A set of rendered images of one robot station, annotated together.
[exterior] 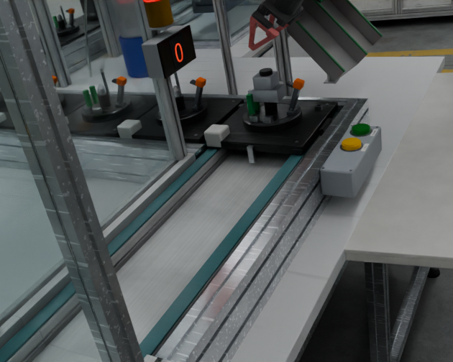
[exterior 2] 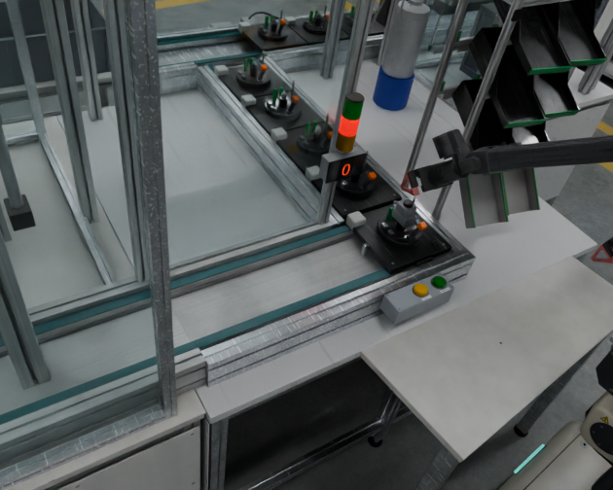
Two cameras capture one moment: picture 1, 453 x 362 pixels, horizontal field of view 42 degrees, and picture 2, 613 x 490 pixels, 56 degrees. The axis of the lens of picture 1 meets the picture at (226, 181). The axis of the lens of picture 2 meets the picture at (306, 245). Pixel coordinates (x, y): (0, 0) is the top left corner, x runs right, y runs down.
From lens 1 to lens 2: 0.69 m
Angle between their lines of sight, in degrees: 22
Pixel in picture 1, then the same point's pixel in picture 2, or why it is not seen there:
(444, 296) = not seen: hidden behind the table
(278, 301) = (297, 356)
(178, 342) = (216, 352)
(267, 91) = (401, 216)
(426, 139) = (493, 309)
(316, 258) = (341, 345)
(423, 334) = not seen: hidden behind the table
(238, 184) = (341, 264)
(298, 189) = (358, 300)
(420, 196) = (440, 349)
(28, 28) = (163, 244)
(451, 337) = not seen: hidden behind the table
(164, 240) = (269, 275)
